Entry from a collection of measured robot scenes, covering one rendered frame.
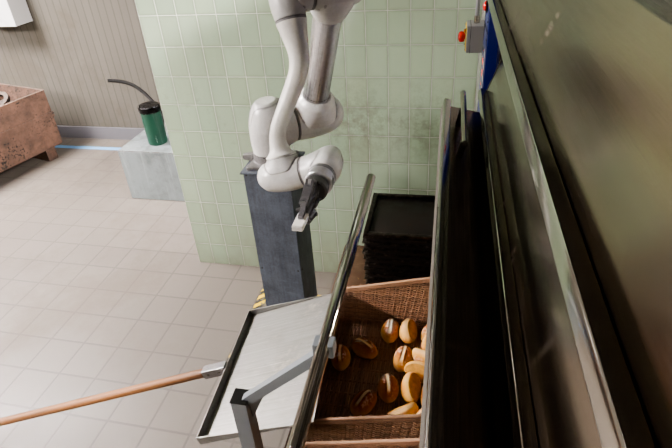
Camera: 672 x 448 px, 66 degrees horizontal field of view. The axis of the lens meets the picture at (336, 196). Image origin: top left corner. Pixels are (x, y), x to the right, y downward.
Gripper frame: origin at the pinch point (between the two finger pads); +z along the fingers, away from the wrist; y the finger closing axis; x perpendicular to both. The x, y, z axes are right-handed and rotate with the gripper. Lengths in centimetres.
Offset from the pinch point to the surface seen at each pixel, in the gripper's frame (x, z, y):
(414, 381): -32, 3, 56
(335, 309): -15.8, 29.3, 2.6
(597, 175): -50, 71, -56
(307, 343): 2.4, 0.0, 47.2
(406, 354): -29, -8, 56
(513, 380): -47, 68, -27
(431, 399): -38, 70, -24
